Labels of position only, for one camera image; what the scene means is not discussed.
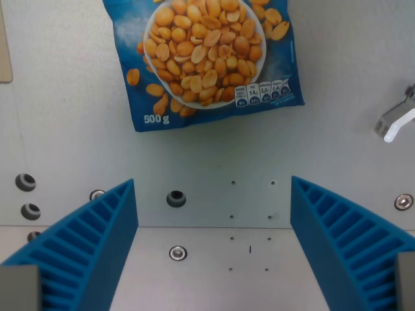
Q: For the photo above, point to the silver countersunk screw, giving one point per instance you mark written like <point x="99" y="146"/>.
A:
<point x="96" y="195"/>
<point x="404" y="202"/>
<point x="178" y="253"/>

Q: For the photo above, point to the blue peanut bag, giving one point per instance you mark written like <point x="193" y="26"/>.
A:
<point x="207" y="58"/>

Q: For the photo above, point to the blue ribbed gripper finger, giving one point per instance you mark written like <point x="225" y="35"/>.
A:
<point x="81" y="246"/>
<point x="343" y="246"/>

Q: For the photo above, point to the black rubber grommet hole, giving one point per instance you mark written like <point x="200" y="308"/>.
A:
<point x="33" y="236"/>

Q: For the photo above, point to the beige board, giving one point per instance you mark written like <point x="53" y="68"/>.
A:
<point x="4" y="48"/>

